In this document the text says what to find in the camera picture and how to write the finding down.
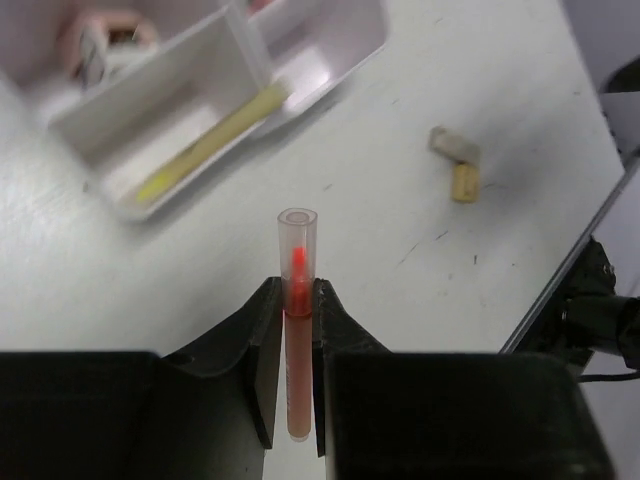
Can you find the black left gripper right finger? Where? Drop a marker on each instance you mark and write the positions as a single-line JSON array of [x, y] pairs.
[[381, 414]]

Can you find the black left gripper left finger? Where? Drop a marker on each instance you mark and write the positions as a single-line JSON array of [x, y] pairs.
[[205, 411]]

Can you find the orange thin highlighter pen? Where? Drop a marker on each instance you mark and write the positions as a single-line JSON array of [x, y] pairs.
[[297, 229]]

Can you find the small tan eraser block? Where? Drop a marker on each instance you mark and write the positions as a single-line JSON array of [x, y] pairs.
[[465, 183]]

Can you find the grey eraser block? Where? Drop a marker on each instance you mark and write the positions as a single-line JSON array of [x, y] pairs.
[[454, 146]]

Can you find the yellow thin highlighter pen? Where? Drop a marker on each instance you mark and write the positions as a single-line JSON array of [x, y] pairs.
[[228, 130]]

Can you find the pink white mini stapler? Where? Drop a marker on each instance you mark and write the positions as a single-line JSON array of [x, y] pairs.
[[97, 43]]

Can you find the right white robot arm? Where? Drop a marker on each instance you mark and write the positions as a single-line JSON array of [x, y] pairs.
[[619, 95]]

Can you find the left white compartment organizer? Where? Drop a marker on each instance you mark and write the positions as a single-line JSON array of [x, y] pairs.
[[209, 63]]

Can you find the white compartment organizer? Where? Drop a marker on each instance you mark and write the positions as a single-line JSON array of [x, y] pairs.
[[314, 45], [209, 63]]

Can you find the right white compartment organizer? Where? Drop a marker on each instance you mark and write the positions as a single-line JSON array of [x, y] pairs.
[[314, 45]]

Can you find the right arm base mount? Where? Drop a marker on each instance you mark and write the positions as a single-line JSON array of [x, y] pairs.
[[583, 315]]

